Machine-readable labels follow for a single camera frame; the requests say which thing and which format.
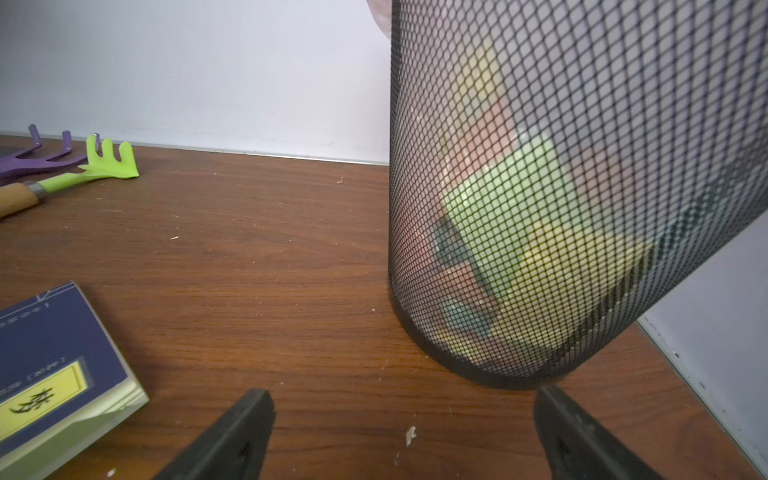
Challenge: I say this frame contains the dark blue book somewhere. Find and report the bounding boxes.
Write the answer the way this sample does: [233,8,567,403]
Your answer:
[1,282,149,479]

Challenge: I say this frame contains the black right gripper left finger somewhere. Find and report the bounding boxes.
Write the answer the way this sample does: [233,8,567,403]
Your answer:
[156,389,276,479]

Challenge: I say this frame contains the black mesh waste bin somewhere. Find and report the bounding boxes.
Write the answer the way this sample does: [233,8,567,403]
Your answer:
[372,1,767,389]

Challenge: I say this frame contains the green garden rake toy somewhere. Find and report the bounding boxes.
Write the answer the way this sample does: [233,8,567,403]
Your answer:
[1,134,140,218]

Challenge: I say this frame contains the purple garden fork toy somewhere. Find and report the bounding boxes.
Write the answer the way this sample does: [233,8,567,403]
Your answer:
[1,124,87,180]

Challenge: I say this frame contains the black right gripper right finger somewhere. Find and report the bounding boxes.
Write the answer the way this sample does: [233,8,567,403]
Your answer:
[533,385,662,480]

